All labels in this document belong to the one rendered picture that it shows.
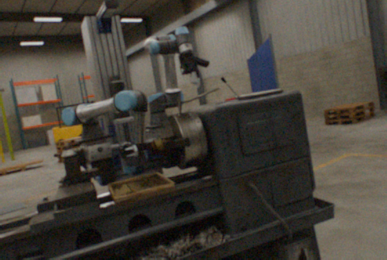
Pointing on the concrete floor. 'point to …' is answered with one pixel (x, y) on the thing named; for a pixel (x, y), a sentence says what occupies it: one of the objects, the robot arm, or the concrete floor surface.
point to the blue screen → (263, 68)
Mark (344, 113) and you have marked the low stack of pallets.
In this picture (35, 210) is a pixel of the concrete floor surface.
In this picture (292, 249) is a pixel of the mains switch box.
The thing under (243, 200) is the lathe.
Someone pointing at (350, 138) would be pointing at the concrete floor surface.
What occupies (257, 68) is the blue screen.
